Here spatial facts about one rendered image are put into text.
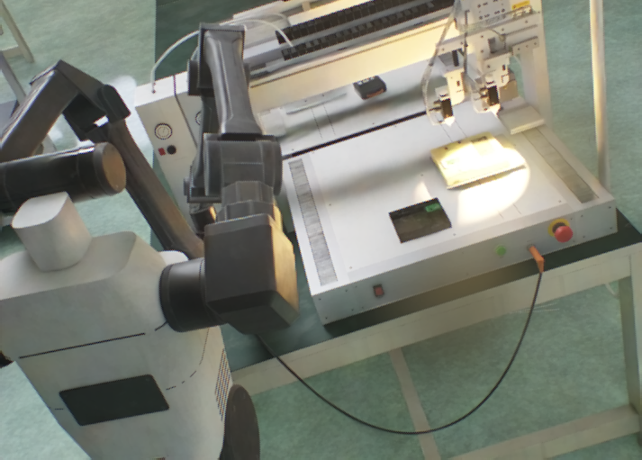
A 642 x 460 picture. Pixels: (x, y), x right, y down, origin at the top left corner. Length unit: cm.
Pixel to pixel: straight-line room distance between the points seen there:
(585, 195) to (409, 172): 47
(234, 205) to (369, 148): 127
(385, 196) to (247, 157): 100
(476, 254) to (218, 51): 82
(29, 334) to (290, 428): 173
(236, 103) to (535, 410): 166
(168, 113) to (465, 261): 83
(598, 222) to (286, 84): 81
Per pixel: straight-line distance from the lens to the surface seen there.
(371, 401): 271
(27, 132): 140
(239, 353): 190
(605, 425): 237
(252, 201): 102
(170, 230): 153
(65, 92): 148
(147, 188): 152
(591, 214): 190
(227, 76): 127
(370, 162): 220
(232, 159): 108
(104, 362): 109
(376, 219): 197
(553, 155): 208
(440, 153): 209
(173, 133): 209
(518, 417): 258
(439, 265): 184
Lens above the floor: 199
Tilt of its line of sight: 34 degrees down
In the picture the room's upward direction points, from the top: 18 degrees counter-clockwise
